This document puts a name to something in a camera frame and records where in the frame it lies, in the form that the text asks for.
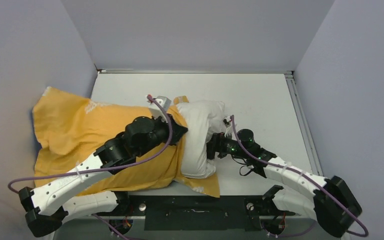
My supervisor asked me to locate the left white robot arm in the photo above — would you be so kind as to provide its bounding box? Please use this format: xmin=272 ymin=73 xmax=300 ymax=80
xmin=18 ymin=115 xmax=188 ymax=238

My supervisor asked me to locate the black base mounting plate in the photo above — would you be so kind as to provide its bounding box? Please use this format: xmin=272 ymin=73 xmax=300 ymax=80
xmin=109 ymin=195 xmax=294 ymax=232

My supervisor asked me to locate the yellow and blue pillowcase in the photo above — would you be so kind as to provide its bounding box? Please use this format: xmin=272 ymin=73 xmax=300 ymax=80
xmin=32 ymin=87 xmax=220 ymax=198

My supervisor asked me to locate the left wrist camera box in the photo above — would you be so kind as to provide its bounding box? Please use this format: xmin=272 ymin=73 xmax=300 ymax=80
xmin=147 ymin=95 xmax=172 ymax=122

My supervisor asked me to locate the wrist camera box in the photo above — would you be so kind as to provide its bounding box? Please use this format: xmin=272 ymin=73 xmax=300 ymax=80
xmin=147 ymin=95 xmax=172 ymax=122
xmin=222 ymin=116 xmax=233 ymax=138

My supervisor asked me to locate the white pillow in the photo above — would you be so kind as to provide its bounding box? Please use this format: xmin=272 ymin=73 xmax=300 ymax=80
xmin=176 ymin=100 xmax=227 ymax=179

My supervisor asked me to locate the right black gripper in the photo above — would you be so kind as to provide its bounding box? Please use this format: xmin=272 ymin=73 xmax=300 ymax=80
xmin=198 ymin=129 xmax=250 ymax=159

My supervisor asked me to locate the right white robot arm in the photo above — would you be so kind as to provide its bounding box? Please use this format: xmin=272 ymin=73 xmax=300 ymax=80
xmin=206 ymin=129 xmax=363 ymax=238

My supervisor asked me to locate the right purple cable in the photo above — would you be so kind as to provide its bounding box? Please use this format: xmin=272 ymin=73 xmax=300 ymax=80
xmin=229 ymin=115 xmax=369 ymax=238

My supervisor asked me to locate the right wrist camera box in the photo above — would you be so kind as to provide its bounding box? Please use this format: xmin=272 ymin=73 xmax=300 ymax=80
xmin=222 ymin=116 xmax=233 ymax=138

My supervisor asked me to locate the purple cable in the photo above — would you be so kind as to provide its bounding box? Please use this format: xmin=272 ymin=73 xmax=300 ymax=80
xmin=229 ymin=115 xmax=369 ymax=238
xmin=7 ymin=94 xmax=174 ymax=240

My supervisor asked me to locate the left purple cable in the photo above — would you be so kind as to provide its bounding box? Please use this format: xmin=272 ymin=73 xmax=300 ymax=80
xmin=7 ymin=94 xmax=174 ymax=240

